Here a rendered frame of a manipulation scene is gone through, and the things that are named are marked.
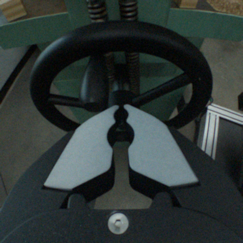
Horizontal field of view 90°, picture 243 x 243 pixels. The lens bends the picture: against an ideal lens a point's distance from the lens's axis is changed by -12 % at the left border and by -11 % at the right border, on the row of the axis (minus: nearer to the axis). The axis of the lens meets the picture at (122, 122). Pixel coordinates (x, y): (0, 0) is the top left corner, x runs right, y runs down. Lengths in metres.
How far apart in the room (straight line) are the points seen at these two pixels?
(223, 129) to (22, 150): 1.53
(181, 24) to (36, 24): 0.31
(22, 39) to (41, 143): 0.97
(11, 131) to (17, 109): 0.24
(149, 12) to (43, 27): 0.23
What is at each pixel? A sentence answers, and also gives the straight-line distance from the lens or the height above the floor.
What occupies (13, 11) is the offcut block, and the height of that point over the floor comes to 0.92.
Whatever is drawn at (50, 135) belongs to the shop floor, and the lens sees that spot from 1.26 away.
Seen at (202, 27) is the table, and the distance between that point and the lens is 0.38.
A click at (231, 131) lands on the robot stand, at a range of 1.13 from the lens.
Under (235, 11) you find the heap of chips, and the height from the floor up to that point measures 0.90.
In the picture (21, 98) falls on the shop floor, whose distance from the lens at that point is 1.67.
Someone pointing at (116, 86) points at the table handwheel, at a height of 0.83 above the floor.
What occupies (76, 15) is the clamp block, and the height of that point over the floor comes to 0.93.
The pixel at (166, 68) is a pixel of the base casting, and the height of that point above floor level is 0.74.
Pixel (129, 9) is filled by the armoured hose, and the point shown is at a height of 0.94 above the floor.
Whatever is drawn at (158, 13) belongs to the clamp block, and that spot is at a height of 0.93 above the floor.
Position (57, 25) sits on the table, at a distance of 0.36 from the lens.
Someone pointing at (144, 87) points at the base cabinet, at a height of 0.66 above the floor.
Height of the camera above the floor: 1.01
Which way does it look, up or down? 63 degrees down
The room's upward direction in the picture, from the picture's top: 3 degrees counter-clockwise
